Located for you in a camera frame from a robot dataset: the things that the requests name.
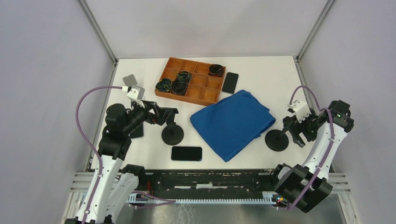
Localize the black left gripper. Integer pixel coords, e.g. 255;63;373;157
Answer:
122;98;172;134

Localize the black phone stand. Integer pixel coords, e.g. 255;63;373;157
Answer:
161;120;184;146
265;129;289;152

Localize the blue cloth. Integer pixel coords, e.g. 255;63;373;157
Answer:
190;90;276;162

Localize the black phone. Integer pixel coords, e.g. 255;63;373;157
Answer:
221;72;239;94
171;146;202;161

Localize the black phone under left arm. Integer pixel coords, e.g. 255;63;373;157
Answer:
129;124;144;139

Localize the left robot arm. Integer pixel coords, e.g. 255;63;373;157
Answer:
65;100;178;224

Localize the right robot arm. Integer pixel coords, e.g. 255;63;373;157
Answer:
265;100;354;213

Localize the silver metal phone stand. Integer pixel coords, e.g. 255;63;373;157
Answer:
122;74;138;86

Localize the rolled tie front centre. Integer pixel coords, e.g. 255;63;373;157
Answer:
171;80;189;96

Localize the rolled tie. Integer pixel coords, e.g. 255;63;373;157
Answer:
208;64;225;77
175;71;192;83
155;78;173;93
171;80;189;96

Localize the rolled tie front left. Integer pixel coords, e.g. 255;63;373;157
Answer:
155;78;173;93

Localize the rolled tie centre top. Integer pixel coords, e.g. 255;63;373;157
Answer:
175;71;192;83

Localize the wooden compartment tray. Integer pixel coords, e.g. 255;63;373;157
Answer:
155;57;226;106

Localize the rolled tie back right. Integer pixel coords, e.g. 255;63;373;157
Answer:
208;64;225;77

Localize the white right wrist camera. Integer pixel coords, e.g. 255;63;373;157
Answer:
288;100;312;123

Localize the aluminium frame post right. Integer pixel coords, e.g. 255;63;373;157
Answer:
296;0;336;62

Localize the aluminium frame post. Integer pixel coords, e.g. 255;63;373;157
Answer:
296;0;336;62
77;0;118;65

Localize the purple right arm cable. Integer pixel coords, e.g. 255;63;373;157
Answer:
286;85;336;212

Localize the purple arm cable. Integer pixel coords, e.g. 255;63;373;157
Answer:
286;85;336;212
75;86;124;224

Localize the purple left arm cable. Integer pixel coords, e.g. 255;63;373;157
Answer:
75;86;124;224

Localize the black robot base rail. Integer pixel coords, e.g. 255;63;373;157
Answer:
137;168;277;200

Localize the white toothed cable duct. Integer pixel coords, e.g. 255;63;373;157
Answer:
126;192;277;205

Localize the aluminium frame post left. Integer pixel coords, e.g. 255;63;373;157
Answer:
77;0;118;65

